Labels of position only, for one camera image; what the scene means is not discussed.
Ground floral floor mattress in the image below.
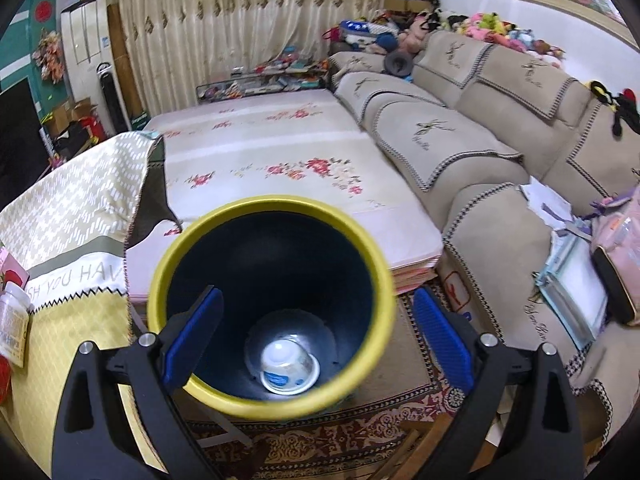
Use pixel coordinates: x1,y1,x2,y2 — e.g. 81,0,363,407
126,90,442,304

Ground white yogurt cup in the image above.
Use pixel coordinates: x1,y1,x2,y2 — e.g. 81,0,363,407
259,339,320,396

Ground red snack wrapper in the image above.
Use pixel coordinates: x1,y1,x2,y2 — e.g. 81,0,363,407
0,356,12,404

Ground patterned red rug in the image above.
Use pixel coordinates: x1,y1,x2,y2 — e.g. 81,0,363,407
205,294,464,479

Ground large black television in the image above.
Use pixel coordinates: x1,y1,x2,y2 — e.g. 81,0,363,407
0,79,50,209

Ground cream curtain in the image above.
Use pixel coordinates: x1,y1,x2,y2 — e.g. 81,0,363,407
111,0,381,115

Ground black tower fan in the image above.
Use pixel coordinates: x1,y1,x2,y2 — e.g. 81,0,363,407
96,62,129,133

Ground white pill bottle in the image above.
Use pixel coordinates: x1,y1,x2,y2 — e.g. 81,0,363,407
0,282,30,367

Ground pile of plush toys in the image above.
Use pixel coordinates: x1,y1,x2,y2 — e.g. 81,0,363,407
323,0,565,68

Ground yellow patterned table cloth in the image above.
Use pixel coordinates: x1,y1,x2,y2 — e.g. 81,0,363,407
1,131,174,474

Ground pink carton box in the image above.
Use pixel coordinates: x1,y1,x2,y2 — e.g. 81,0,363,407
0,246,29,289

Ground low shelf with toys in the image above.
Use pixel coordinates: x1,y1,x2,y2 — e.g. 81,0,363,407
195,52,329,105

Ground papers and bags on sofa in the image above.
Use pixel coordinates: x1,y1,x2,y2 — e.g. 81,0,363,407
521,178,639,349

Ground beige sofa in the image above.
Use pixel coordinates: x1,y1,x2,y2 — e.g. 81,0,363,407
330,35,639,441

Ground yellow black trash bin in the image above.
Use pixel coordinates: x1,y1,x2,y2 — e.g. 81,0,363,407
148,196,396,422

